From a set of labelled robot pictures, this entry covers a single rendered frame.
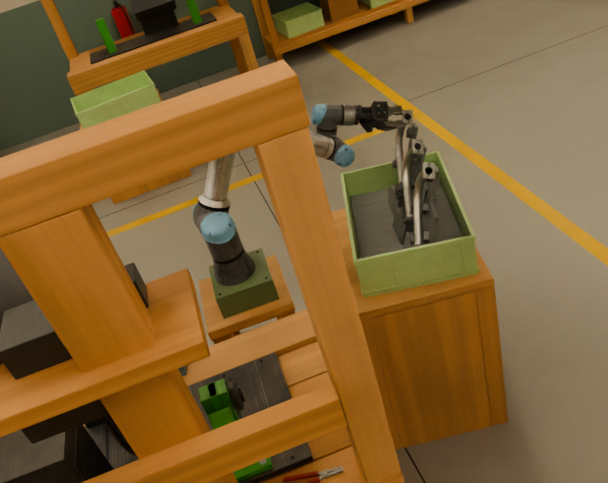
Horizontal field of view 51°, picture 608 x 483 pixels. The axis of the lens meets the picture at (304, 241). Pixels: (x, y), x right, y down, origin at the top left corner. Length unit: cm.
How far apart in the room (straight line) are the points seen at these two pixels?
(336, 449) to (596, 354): 164
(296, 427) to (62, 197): 67
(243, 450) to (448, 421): 150
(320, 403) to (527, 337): 194
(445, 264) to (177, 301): 119
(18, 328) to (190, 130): 54
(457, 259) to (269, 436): 111
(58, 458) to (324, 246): 79
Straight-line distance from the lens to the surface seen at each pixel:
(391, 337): 235
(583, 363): 309
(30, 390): 130
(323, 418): 139
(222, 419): 161
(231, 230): 221
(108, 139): 102
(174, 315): 127
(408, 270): 225
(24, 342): 128
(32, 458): 164
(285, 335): 209
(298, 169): 108
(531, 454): 279
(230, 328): 229
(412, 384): 255
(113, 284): 114
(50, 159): 104
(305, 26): 685
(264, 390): 195
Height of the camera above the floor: 230
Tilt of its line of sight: 35 degrees down
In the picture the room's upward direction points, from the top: 17 degrees counter-clockwise
